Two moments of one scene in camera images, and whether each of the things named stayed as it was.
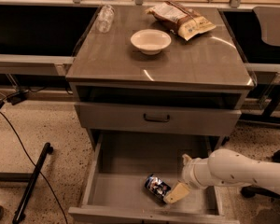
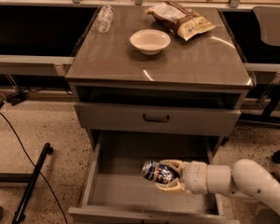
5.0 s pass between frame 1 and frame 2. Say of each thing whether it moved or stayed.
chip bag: stayed
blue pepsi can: moved
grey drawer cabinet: stayed
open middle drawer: stayed
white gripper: moved
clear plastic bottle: stayed
